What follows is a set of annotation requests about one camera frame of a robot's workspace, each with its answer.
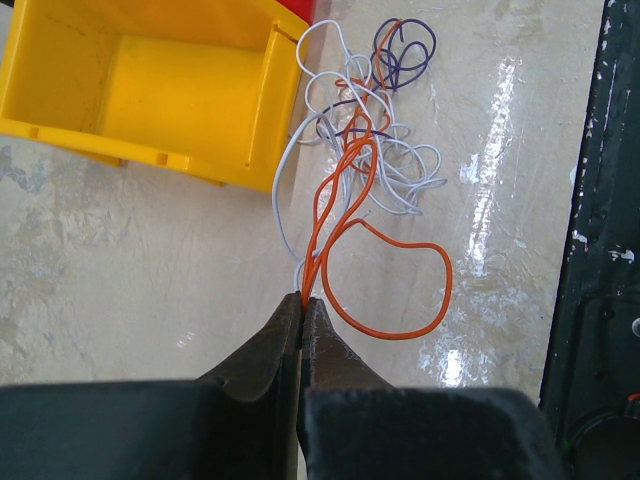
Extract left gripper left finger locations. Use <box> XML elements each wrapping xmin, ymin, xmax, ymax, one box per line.
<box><xmin>1</xmin><ymin>293</ymin><xmax>303</xmax><ymax>479</ymax></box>

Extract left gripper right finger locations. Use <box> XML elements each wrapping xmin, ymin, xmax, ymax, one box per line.
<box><xmin>298</xmin><ymin>299</ymin><xmax>564</xmax><ymax>479</ymax></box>

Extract orange wire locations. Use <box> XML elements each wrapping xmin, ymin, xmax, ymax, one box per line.
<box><xmin>299</xmin><ymin>18</ymin><xmax>454</xmax><ymax>342</ymax></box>

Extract white wire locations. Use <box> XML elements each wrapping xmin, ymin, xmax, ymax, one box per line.
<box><xmin>271</xmin><ymin>19</ymin><xmax>449</xmax><ymax>296</ymax></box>

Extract yellow plastic bin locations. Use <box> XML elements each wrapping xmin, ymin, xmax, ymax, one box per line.
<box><xmin>1</xmin><ymin>1</ymin><xmax>308</xmax><ymax>192</ymax></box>

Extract purple wire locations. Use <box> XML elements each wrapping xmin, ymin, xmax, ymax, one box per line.
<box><xmin>314</xmin><ymin>17</ymin><xmax>438</xmax><ymax>142</ymax></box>

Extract red plastic bin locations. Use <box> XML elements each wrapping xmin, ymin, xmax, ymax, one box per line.
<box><xmin>278</xmin><ymin>0</ymin><xmax>316</xmax><ymax>25</ymax></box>

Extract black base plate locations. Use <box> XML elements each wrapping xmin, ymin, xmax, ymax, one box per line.
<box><xmin>539</xmin><ymin>1</ymin><xmax>639</xmax><ymax>479</ymax></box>

